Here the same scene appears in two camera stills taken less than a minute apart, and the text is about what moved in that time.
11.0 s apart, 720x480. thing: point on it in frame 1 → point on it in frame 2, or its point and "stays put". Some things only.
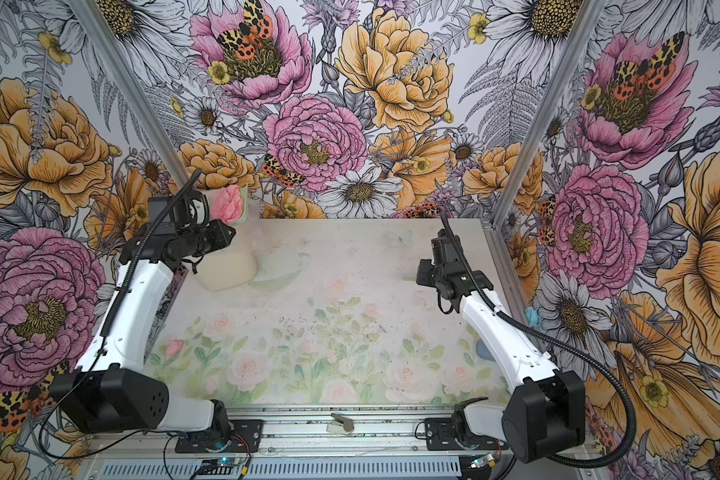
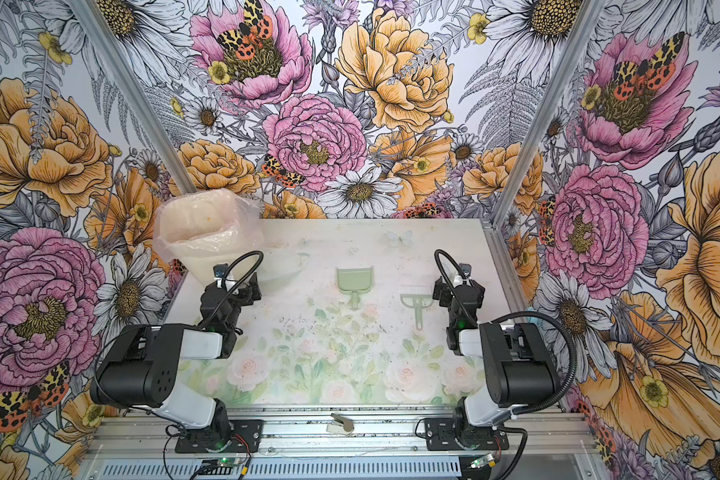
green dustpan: [226, 203] → [355, 281]
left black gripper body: [205, 238] → [244, 298]
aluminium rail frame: [326, 444] stays put
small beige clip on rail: [340, 424] stays put
